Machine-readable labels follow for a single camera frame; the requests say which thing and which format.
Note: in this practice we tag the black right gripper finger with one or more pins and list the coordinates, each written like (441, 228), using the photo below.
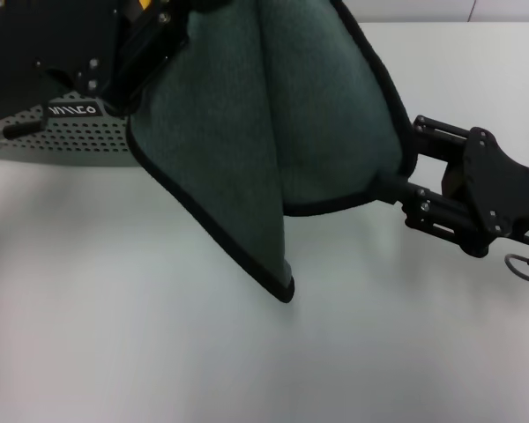
(441, 136)
(432, 211)

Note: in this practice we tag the grey perforated storage box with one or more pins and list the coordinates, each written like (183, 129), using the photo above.
(70, 145)

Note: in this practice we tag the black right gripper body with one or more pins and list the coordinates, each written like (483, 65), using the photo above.
(507, 189)

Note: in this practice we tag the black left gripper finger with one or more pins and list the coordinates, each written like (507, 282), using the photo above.
(158, 26)
(145, 70)

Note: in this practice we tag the dark green towel black trim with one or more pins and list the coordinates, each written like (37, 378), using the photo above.
(229, 132)

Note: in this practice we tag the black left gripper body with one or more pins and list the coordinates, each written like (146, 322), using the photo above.
(48, 39)

